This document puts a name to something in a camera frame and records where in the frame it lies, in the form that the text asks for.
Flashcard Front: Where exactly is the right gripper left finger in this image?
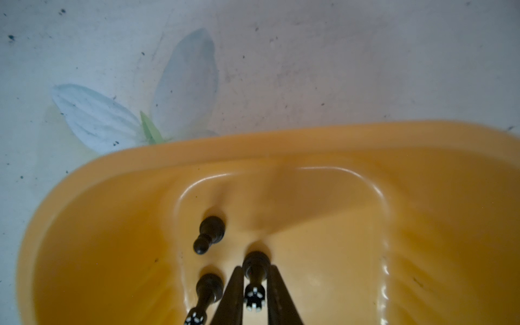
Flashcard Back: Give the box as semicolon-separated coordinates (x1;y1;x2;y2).
210;266;245;325

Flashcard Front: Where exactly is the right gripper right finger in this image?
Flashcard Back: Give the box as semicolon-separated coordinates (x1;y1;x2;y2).
267;265;303;325

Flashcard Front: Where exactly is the black chess piece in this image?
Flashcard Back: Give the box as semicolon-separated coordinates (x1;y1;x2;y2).
193;216;226;255
242;251;271;312
184;273;224;325

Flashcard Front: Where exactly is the yellow plastic tray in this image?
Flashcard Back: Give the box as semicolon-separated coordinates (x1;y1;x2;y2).
16;122;519;324

